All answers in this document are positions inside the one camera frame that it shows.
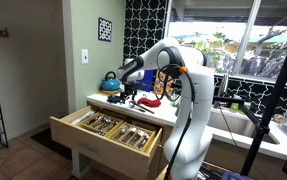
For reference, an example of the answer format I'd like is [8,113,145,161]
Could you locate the cream cabinet frame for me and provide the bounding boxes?
[70,148,91,180]

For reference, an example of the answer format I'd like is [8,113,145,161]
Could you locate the silver cutlery piece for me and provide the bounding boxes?
[122,126,138,144]
[130,129,146,147]
[137,132,151,150]
[115,124,130,141]

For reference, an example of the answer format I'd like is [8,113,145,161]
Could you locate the black bowl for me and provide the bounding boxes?
[107,95,122,104]

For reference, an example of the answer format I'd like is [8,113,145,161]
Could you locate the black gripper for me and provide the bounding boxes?
[119,82,148,105]

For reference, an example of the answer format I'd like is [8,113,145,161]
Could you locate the long slender utensil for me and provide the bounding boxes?
[130,100,156,115]

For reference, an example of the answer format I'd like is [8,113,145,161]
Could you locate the chrome faucet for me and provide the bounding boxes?
[213,72,231,109]

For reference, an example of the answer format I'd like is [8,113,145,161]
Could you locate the blue kettle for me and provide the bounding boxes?
[100,70,122,92]

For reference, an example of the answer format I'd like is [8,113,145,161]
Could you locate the white flat drawer item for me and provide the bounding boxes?
[70,109,96,126]

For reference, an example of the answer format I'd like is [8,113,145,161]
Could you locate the steel sink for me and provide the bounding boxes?
[207,108,281,145]

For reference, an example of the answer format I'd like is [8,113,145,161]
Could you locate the black tripod stand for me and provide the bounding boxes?
[212,51,287,178]

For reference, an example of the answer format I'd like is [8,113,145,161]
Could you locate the white light switch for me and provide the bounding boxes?
[81,48,90,65]

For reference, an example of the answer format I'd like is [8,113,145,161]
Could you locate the white window frame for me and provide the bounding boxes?
[164,0,287,88]

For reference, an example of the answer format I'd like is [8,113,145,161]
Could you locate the dark patterned floor mat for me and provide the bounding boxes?
[30,128,73,161]

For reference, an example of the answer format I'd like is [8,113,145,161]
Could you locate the wooden trivet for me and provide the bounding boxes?
[97,88,125,97]

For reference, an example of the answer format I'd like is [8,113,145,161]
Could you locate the wooden cutlery tray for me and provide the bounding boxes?
[77,112,126,137]
[106,121,158,155]

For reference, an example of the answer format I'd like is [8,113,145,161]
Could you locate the light wooden drawer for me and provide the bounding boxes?
[49,104,165,180]

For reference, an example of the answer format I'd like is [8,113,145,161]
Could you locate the colourful pot holder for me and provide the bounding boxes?
[153,69,177,98]

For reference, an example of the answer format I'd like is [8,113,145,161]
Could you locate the thick black cable conduit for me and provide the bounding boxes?
[156,63,198,180]

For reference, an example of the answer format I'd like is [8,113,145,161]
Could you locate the red spoon rest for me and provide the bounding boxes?
[136,96,163,109]

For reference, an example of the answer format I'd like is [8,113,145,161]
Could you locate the thin black camera cable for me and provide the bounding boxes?
[154,64,179,102]

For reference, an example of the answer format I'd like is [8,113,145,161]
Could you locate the blue container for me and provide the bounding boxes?
[136,69,156,93]

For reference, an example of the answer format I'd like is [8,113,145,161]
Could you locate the dark metal drawer handle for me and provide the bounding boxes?
[78,142,103,156]

